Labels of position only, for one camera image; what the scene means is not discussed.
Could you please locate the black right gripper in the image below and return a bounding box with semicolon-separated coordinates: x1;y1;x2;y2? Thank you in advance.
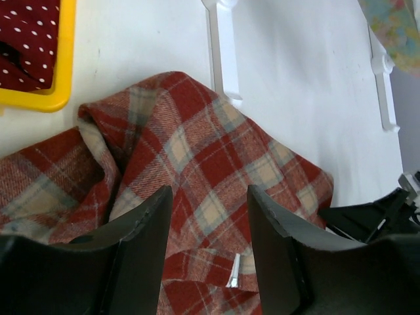
318;188;419;243

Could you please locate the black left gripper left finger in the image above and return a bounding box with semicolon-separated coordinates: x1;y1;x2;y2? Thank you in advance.
1;186;173;314

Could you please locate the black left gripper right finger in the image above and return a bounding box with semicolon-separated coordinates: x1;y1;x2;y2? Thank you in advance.
247;185;419;314

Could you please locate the red plaid skirt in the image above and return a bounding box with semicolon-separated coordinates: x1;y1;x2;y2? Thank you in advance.
1;72;333;314

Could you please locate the pastel floral skirt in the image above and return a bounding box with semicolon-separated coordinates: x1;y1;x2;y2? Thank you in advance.
359;0;419;77

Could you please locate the yellow plastic tray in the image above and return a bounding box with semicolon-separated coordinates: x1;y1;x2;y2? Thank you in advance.
1;1;76;113

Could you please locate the red polka dot cloth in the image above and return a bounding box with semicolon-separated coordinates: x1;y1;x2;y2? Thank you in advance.
0;0;60;92

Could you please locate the white metal clothes rack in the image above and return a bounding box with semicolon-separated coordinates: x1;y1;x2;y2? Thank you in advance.
202;0;400;133

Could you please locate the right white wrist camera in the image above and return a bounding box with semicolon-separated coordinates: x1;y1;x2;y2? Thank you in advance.
398;172;419;195

